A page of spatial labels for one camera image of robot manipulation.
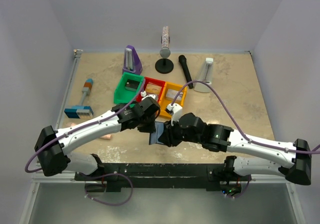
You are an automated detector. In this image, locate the black handheld microphone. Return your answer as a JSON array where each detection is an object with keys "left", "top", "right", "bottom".
[{"left": 178, "top": 55, "right": 192, "bottom": 83}]

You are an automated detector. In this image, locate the white metronome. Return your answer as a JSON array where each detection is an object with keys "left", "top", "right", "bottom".
[{"left": 194, "top": 57, "right": 214, "bottom": 93}]

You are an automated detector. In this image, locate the black round microphone stand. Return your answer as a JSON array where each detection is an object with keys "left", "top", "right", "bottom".
[{"left": 155, "top": 58, "right": 174, "bottom": 74}]

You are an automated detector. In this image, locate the orange card stack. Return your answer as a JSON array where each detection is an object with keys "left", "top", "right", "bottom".
[{"left": 145, "top": 83, "right": 162, "bottom": 96}]

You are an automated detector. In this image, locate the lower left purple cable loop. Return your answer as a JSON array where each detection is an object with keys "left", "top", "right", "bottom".
[{"left": 84, "top": 172, "right": 135, "bottom": 207}]

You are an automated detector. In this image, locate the green plastic bin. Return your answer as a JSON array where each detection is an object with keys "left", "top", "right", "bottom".
[{"left": 113, "top": 72, "right": 144, "bottom": 104}]

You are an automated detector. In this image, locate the purple metronome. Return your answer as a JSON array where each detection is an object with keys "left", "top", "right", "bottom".
[{"left": 122, "top": 45, "right": 143, "bottom": 75}]

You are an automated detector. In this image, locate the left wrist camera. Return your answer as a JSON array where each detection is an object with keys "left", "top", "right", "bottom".
[{"left": 140, "top": 91, "right": 159, "bottom": 102}]

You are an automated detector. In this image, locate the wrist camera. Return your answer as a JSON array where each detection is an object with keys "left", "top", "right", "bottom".
[
  {"left": 165, "top": 103, "right": 183, "bottom": 125},
  {"left": 140, "top": 91, "right": 159, "bottom": 102}
]

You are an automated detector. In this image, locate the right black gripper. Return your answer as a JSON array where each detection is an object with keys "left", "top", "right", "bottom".
[{"left": 157, "top": 116, "right": 203, "bottom": 147}]

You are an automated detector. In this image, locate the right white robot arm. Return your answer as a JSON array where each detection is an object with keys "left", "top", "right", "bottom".
[{"left": 155, "top": 113, "right": 312, "bottom": 186}]

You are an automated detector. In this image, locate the navy blue card holder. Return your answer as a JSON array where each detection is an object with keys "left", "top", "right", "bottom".
[{"left": 148, "top": 121, "right": 164, "bottom": 145}]

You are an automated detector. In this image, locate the glitter microphone on stand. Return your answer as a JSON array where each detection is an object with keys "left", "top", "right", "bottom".
[{"left": 159, "top": 26, "right": 171, "bottom": 58}]

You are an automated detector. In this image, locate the white card stack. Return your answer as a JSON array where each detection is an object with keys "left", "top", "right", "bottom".
[{"left": 165, "top": 89, "right": 183, "bottom": 102}]

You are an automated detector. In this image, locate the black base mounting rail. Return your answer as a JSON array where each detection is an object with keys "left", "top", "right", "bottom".
[{"left": 75, "top": 163, "right": 251, "bottom": 192}]

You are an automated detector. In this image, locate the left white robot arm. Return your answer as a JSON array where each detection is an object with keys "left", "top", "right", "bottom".
[{"left": 34, "top": 97, "right": 160, "bottom": 180}]

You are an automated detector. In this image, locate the blue toy block hammer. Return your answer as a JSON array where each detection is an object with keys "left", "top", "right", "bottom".
[{"left": 64, "top": 78, "right": 94, "bottom": 119}]

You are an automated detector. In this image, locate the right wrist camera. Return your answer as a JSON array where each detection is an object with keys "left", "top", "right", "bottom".
[{"left": 165, "top": 103, "right": 183, "bottom": 125}]

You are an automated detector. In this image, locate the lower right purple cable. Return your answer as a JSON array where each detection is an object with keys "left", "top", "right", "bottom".
[{"left": 223, "top": 173, "right": 253, "bottom": 200}]

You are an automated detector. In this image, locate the black card stack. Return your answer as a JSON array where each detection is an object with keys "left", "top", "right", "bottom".
[{"left": 124, "top": 79, "right": 141, "bottom": 92}]

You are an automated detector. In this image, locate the yellow plastic bin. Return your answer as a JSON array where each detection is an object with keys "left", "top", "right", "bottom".
[{"left": 159, "top": 82, "right": 187, "bottom": 119}]

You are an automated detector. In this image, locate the red plastic bin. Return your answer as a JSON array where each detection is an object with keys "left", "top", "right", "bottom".
[{"left": 142, "top": 77, "right": 166, "bottom": 103}]

